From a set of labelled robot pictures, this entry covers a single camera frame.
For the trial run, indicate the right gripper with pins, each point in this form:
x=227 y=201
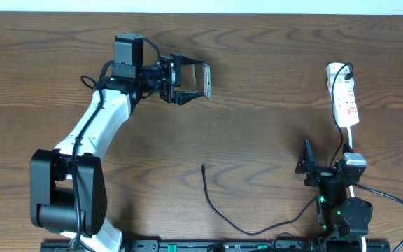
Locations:
x=306 y=161

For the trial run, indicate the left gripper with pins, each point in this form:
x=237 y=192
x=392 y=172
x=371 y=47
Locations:
x=179 y=97

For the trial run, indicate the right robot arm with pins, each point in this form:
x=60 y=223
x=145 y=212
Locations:
x=344 y=217

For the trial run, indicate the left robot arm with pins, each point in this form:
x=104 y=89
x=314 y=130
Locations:
x=67 y=189

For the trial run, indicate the white power strip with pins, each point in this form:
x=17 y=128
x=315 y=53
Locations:
x=340 y=82

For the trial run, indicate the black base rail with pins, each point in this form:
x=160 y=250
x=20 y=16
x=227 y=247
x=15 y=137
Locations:
x=283 y=244

